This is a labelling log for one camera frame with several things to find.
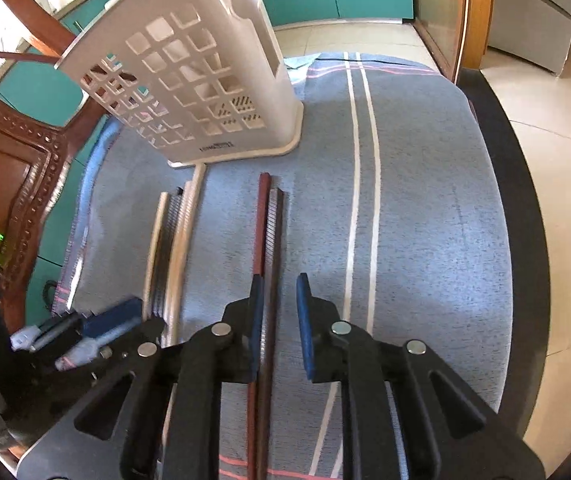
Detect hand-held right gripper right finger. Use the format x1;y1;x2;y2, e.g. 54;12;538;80
295;273;547;480

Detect wooden framed glass door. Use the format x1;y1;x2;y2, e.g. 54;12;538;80
409;0;497;87

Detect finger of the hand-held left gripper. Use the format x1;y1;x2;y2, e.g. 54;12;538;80
54;337;116;373
40;296;145;356

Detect white perforated utensil holder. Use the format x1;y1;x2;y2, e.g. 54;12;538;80
58;0;305;169

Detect dark brown chopstick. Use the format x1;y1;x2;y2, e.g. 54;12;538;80
256;187;286;480

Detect light wooden chopstick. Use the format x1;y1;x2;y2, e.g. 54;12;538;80
145;192;170;322
162;164;207;350

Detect silver refrigerator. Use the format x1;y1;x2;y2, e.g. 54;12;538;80
485;0;571;79

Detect blue striped tablecloth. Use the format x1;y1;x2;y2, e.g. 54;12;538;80
52;51;515;480

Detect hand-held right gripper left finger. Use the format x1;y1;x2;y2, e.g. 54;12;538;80
18;275;266;480

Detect carved wooden chair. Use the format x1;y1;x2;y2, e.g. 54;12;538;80
0;0;116;335

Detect reddish brown chopstick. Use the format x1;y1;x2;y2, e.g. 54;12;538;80
245;172;272;480

